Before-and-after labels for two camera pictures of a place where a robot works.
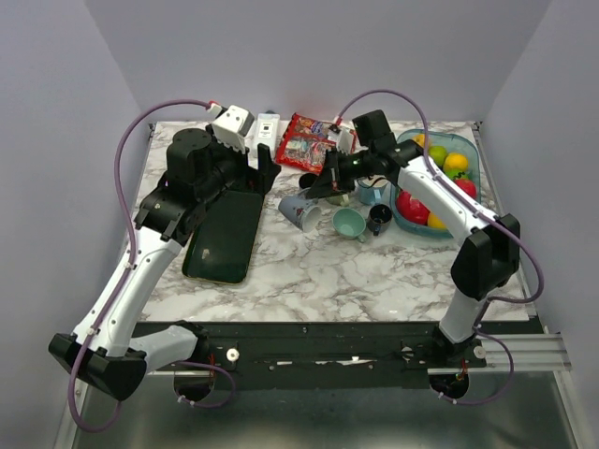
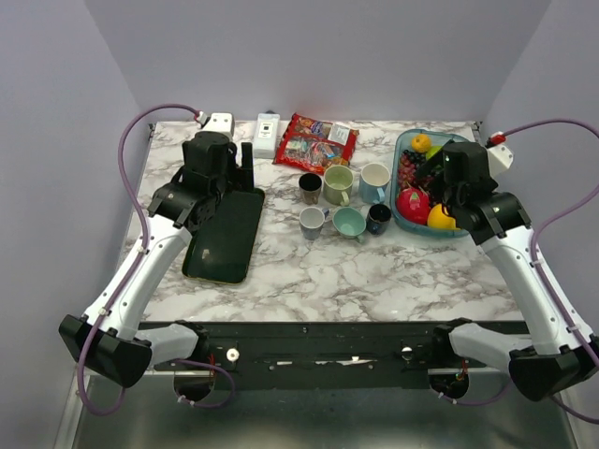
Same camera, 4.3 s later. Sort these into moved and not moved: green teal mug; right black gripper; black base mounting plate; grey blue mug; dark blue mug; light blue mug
Moved: grey blue mug; right black gripper
Not moved: black base mounting plate; green teal mug; dark blue mug; light blue mug
